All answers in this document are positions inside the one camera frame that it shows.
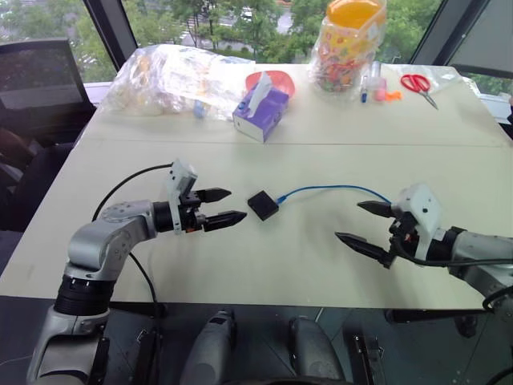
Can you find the dark rounded grey shape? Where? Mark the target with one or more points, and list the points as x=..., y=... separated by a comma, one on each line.
x=314, y=353
x=210, y=349

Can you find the blue capped pen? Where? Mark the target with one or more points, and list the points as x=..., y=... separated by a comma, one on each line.
x=364, y=92

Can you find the dark window frame post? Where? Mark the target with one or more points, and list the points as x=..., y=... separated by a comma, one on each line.
x=445, y=28
x=110, y=32

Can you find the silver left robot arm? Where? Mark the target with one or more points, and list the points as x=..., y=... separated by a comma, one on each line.
x=108, y=236

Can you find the bagged jar with orange lid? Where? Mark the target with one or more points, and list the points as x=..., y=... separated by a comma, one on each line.
x=344, y=52

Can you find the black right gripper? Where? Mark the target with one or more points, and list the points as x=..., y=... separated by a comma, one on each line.
x=402, y=234

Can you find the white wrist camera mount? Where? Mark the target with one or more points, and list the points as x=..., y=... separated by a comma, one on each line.
x=422, y=212
x=181, y=172

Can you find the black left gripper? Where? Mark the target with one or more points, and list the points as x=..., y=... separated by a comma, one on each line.
x=190, y=222

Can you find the clear tube with pink base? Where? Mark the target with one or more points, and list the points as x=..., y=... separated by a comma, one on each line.
x=378, y=86

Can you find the purple tissue box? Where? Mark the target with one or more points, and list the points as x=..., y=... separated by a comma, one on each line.
x=262, y=116

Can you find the clear plastic bag with items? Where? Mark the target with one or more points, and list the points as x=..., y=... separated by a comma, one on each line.
x=168, y=80

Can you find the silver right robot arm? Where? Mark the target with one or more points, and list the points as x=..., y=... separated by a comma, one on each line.
x=481, y=256

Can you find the flat clear plastic bag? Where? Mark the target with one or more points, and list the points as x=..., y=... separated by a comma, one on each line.
x=449, y=78

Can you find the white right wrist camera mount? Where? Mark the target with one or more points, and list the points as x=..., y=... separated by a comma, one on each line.
x=422, y=212

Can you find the small black box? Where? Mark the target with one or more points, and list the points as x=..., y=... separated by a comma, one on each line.
x=262, y=205

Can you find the small orange toy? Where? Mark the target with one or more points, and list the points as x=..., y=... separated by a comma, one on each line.
x=393, y=95

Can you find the red plastic bowl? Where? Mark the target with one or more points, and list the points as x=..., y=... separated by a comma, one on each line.
x=282, y=82

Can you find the black office chair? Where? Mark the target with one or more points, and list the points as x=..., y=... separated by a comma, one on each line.
x=36, y=92

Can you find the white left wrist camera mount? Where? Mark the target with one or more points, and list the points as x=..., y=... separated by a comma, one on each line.
x=181, y=172

